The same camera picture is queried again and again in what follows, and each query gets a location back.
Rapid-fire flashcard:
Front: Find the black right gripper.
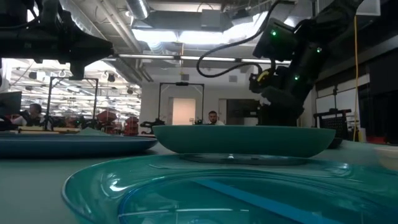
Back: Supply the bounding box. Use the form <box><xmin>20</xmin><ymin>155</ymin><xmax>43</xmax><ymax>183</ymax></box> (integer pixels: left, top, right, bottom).
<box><xmin>248</xmin><ymin>63</ymin><xmax>305</xmax><ymax>119</ymax></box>

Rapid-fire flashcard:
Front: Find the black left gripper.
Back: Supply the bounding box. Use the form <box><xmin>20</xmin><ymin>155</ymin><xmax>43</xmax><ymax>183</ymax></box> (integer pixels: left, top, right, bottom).
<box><xmin>32</xmin><ymin>11</ymin><xmax>114</xmax><ymax>81</ymax></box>

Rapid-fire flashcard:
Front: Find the opaque teal plastic plate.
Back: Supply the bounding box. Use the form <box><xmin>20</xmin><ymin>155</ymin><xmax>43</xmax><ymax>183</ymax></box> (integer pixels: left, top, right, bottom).
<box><xmin>152</xmin><ymin>124</ymin><xmax>336</xmax><ymax>159</ymax></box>

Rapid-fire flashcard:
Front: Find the blue plastic plate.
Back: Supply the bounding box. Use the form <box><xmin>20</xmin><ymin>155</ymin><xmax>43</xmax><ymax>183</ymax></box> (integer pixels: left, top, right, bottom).
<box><xmin>0</xmin><ymin>133</ymin><xmax>159</xmax><ymax>158</ymax></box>

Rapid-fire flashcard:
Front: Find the white plastic plate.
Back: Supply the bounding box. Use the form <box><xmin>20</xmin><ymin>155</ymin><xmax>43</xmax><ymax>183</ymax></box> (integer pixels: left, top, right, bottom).
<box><xmin>374</xmin><ymin>146</ymin><xmax>398</xmax><ymax>171</ymax></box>

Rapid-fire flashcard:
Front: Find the clear teal plastic plate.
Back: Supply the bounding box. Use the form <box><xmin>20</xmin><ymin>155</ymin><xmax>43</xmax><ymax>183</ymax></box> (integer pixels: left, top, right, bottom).
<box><xmin>61</xmin><ymin>152</ymin><xmax>398</xmax><ymax>224</ymax></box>

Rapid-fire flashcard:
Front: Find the dark cabinet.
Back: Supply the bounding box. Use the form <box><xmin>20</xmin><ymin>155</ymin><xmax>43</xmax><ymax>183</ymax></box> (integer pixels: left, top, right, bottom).
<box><xmin>257</xmin><ymin>105</ymin><xmax>297</xmax><ymax>127</ymax></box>

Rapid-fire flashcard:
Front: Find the black perforated cart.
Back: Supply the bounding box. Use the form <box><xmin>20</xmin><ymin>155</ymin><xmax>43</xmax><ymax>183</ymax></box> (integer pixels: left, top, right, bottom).
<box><xmin>313</xmin><ymin>108</ymin><xmax>353</xmax><ymax>141</ymax></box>

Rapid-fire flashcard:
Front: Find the whiteboard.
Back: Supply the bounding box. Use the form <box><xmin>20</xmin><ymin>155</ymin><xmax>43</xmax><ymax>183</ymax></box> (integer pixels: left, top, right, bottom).
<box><xmin>315</xmin><ymin>88</ymin><xmax>361</xmax><ymax>125</ymax></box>

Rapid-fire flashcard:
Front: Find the large red machine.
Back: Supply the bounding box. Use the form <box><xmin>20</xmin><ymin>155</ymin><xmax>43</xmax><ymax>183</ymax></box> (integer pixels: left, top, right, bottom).
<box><xmin>95</xmin><ymin>110</ymin><xmax>118</xmax><ymax>133</ymax></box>

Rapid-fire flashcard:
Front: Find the person by pale door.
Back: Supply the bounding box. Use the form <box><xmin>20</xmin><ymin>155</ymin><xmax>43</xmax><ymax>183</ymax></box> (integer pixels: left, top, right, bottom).
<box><xmin>207</xmin><ymin>110</ymin><xmax>225</xmax><ymax>126</ymax></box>

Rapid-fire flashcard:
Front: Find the small red machine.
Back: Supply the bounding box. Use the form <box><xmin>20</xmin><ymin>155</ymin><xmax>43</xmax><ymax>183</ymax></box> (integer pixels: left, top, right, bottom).
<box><xmin>124</xmin><ymin>116</ymin><xmax>140</xmax><ymax>136</ymax></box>

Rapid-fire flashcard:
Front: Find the wooden background table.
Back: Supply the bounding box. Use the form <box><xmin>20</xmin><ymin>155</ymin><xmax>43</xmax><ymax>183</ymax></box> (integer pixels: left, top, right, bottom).
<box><xmin>17</xmin><ymin>126</ymin><xmax>81</xmax><ymax>134</ymax></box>

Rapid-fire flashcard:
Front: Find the black tripod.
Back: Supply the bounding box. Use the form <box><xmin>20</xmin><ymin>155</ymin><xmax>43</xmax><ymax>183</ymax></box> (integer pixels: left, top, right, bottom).
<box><xmin>42</xmin><ymin>114</ymin><xmax>53</xmax><ymax>131</ymax></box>

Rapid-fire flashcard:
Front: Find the person at wooden table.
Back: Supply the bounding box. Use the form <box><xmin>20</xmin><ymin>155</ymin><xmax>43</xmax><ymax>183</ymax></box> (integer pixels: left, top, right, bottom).
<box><xmin>12</xmin><ymin>103</ymin><xmax>44</xmax><ymax>127</ymax></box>

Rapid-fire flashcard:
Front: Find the long ceiling light strip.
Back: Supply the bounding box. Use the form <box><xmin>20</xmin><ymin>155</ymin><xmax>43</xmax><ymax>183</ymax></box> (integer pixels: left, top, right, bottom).
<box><xmin>118</xmin><ymin>54</ymin><xmax>292</xmax><ymax>65</ymax></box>

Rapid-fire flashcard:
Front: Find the dark monitor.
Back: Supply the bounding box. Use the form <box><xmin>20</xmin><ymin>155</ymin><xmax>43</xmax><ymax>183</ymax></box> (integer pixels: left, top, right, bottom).
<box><xmin>0</xmin><ymin>91</ymin><xmax>22</xmax><ymax>116</ymax></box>

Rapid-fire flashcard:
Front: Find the pale door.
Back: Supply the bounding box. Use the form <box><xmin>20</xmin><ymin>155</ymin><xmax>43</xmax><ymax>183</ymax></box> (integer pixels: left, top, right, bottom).
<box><xmin>172</xmin><ymin>97</ymin><xmax>197</xmax><ymax>126</ymax></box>

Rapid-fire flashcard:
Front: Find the grey ceiling unit box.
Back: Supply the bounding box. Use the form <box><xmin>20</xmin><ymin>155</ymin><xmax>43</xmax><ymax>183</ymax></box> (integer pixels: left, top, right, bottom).
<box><xmin>200</xmin><ymin>9</ymin><xmax>223</xmax><ymax>31</ymax></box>

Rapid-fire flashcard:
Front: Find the green table mat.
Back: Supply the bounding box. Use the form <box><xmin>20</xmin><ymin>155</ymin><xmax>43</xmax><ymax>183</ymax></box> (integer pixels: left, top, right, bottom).
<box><xmin>0</xmin><ymin>127</ymin><xmax>398</xmax><ymax>224</ymax></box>

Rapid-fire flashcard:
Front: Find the wide black camera frame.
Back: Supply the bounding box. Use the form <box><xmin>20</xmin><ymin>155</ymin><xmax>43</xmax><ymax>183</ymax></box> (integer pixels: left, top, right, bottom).
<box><xmin>45</xmin><ymin>76</ymin><xmax>100</xmax><ymax>131</ymax></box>

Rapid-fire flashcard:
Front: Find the dark wall panel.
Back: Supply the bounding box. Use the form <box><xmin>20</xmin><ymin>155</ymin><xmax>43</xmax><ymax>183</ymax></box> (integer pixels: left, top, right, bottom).
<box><xmin>226</xmin><ymin>98</ymin><xmax>261</xmax><ymax>118</ymax></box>

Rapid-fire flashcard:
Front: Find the round silver air duct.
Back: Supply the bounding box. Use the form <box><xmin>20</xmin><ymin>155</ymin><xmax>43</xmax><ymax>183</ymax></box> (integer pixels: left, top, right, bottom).
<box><xmin>126</xmin><ymin>0</ymin><xmax>150</xmax><ymax>20</ymax></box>

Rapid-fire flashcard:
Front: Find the hanging yellow cable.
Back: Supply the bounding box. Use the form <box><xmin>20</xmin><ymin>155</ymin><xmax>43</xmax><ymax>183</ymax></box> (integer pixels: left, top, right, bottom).
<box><xmin>352</xmin><ymin>15</ymin><xmax>359</xmax><ymax>142</ymax></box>

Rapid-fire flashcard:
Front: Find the narrow black camera frame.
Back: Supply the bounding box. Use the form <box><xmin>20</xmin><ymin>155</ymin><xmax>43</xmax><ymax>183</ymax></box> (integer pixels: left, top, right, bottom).
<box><xmin>157</xmin><ymin>82</ymin><xmax>205</xmax><ymax>125</ymax></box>

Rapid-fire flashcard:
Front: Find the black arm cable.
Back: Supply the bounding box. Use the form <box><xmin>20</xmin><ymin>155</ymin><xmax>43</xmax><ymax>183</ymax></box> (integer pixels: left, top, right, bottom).
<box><xmin>196</xmin><ymin>0</ymin><xmax>280</xmax><ymax>78</ymax></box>

